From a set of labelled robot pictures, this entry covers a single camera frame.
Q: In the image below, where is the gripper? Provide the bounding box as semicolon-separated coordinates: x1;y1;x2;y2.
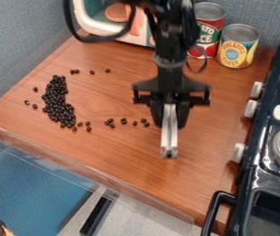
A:
130;65;213;130

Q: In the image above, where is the silver tool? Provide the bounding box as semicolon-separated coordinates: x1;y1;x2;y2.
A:
158;103;181;160

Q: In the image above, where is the pile of black bits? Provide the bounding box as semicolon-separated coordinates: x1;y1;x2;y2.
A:
23;67;153;134

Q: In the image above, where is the red can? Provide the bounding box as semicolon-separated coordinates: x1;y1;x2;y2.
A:
186;1;228;60

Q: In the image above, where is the yellow can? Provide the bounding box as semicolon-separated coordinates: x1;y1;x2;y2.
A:
216;23;261;70

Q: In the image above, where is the toy stove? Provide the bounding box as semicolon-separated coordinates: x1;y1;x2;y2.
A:
199;36;280;236

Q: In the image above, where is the toy microwave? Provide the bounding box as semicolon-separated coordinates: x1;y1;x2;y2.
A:
69;0;160;49

